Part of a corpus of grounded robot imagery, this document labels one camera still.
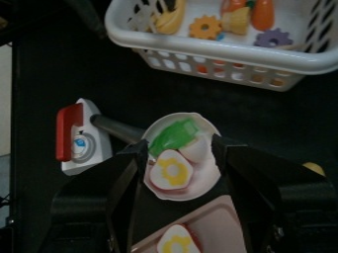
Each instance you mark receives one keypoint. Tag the yellow toy banana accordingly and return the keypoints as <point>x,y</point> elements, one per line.
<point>168,19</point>

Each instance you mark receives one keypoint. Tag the green toy vegetable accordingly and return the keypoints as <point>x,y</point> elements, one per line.
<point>175,135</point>

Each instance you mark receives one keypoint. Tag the white plastic basket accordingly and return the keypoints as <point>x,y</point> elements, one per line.
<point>228,56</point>

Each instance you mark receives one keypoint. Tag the orange toy carrot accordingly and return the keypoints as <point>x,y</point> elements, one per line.
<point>263,14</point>

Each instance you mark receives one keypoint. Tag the orange toy gear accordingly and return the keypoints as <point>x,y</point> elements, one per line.
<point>204,27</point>

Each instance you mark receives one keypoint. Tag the purple toy gear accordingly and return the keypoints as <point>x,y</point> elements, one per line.
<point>273,38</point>

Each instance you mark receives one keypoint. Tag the pink toy tray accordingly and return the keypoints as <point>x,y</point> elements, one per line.
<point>215,227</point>

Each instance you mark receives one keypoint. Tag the toy egg slice yellow yolk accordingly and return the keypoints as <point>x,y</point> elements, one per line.
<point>178,242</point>
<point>170,171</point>

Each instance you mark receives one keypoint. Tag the yellow toy piece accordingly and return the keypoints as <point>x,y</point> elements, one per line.
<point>315,168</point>

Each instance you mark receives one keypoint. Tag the pink white toy slice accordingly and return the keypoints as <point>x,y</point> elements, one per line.
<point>198,150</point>

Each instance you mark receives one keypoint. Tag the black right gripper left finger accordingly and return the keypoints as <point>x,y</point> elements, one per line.
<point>120,184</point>

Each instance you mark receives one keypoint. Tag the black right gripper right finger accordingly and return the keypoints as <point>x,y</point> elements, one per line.
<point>255,184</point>

